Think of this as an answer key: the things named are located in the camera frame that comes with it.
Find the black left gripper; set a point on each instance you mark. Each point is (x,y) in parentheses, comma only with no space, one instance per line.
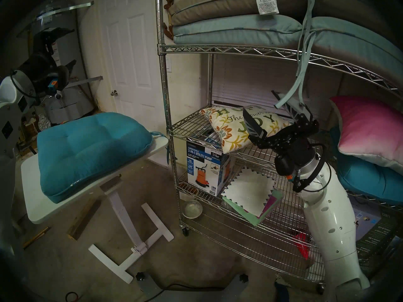
(47,76)

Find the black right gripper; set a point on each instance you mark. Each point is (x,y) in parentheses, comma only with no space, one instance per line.
(292,147)

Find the floral HOPE JOY throw cushion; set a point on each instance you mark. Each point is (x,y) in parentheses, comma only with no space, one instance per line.
(229,131)

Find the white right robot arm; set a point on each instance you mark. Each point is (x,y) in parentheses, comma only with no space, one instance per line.
(327,226)

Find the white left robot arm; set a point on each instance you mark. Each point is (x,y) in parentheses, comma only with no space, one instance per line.
(8,128)

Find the light blue bench cushion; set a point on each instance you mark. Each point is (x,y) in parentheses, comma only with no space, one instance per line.
(236,27)

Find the teal tufted seat cushion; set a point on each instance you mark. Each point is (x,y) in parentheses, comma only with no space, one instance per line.
(94,147)

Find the teal plain cushion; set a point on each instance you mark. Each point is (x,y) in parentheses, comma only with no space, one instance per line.
(365,181)

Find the tan bench cushion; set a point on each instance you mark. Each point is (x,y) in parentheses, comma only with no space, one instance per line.
(220,4)

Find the grey water heater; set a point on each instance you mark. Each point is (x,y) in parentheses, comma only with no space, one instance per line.
(72,100)

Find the white panel door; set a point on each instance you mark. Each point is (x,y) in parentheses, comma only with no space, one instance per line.
(132,53)

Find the white zigzag-edged paper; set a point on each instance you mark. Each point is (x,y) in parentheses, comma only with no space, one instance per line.
(248,188)

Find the crumpled foil wrap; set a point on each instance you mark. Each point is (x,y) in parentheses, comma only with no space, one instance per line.
(44,122)

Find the utility pump cardboard box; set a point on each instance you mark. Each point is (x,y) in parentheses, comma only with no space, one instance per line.
(204,163)

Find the magenta paper sheet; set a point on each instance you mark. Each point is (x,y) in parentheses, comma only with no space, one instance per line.
(268,208)

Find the pink throw pillow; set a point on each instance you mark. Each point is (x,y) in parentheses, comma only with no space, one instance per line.
(368,131)

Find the green paper sheet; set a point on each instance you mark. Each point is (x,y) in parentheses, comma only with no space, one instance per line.
(245,216)

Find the white care label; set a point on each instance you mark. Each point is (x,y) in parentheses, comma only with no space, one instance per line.
(267,2)

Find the metal pet bowl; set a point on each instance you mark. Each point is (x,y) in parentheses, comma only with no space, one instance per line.
(192,209)

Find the red plastic item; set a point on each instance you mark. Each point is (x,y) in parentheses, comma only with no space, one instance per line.
(301,244)

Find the LED lamp box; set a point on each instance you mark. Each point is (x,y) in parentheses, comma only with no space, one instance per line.
(368,222)

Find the white overbed table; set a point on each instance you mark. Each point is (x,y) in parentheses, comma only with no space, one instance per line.
(34,197)

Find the black star knob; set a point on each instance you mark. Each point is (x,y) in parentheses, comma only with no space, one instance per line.
(244,278)
(140,276)

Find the dark blue rag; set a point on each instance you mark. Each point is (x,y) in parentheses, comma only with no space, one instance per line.
(281,288)

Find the wooden plank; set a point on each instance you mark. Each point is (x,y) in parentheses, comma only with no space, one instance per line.
(84,219)

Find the thin wooden stick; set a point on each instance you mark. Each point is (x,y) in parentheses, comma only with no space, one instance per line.
(36,237)

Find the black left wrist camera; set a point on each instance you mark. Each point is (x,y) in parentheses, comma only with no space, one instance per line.
(41,43)

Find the white light switch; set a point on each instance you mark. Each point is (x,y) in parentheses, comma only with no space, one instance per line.
(168,64)

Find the wooden anchor wall decoration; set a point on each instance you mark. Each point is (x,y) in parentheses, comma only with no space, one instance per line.
(168,30)

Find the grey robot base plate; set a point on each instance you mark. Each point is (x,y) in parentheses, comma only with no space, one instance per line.
(148,287)

